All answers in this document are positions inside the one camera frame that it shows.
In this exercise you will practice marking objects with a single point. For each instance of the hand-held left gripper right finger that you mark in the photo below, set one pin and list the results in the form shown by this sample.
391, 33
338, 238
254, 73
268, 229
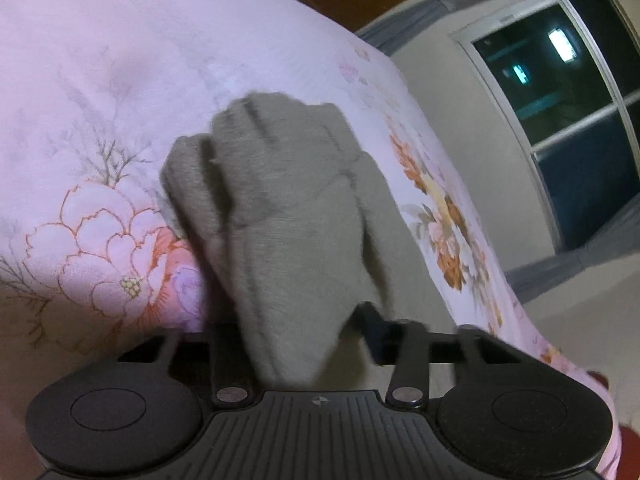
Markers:
372, 332

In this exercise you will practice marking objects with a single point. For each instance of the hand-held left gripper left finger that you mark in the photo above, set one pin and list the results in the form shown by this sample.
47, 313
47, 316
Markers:
225, 360

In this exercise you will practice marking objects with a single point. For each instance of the grey pants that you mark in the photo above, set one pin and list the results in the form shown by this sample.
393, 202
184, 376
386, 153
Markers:
280, 220

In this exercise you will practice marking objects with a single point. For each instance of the grey curtain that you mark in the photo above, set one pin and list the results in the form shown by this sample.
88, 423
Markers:
425, 10
550, 270

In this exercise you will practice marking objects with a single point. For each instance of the sliding glass window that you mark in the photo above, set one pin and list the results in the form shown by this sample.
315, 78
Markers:
575, 110

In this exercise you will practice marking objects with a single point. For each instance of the bed with pink floral sheet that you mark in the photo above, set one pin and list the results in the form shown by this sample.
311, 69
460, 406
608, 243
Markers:
100, 85

